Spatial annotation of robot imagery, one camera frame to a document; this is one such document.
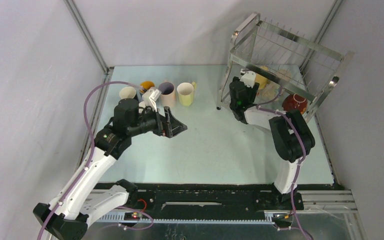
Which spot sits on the aluminium frame post left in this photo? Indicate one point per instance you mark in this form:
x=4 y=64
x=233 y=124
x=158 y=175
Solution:
x=87 y=35

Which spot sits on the orange yellow cup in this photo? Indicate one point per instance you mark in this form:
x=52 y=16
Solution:
x=261 y=81

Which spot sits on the blue patterned mug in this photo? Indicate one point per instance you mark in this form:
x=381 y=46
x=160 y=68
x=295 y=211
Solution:
x=145 y=86

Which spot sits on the aluminium frame post right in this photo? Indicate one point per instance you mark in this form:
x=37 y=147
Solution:
x=335 y=8

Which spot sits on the metal dish rack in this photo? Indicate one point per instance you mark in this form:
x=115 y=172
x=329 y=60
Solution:
x=277 y=54

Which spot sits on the pink mug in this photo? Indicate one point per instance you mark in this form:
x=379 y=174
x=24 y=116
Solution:
x=142 y=105

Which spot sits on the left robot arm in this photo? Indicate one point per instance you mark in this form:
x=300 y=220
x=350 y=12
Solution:
x=69 y=215

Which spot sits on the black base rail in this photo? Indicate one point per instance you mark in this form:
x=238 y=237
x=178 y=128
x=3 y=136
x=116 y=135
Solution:
x=212 y=202

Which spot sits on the aluminium frame post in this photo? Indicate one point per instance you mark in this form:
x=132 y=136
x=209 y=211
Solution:
x=335 y=8
x=87 y=35

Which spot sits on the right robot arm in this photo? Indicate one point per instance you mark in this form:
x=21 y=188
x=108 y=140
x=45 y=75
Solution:
x=292 y=138

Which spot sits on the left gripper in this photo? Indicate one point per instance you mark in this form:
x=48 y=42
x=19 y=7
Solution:
x=174 y=127

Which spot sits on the dark red mug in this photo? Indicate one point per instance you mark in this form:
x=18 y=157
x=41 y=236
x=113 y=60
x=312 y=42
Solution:
x=295 y=102

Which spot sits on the pale pink cup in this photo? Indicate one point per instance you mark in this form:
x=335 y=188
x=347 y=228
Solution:
x=168 y=94

